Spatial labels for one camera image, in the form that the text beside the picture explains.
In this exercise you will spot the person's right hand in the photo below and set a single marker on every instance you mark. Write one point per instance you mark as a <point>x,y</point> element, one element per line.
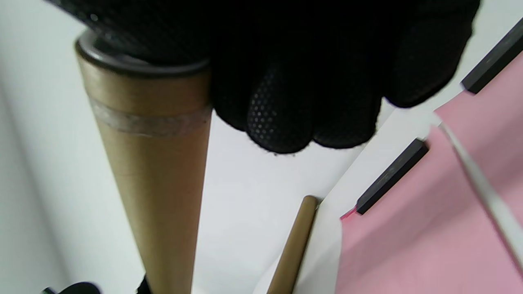
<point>286,61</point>

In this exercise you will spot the pink paper sheet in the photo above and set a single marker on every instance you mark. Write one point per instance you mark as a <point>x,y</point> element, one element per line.
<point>400,245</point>
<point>502,122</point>

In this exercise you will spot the brown cardboard mailing tube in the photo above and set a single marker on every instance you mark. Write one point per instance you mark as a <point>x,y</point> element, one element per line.
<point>155,183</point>
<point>294,245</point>

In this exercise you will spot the person's left hand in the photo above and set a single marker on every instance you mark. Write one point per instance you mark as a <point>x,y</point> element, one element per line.
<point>77,289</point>

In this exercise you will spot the black rectangular weight bar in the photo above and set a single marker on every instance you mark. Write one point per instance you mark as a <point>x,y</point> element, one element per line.
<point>494,57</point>
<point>392,175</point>

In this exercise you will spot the translucent white tube cap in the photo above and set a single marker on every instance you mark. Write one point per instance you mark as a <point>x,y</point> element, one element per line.
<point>102,55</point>

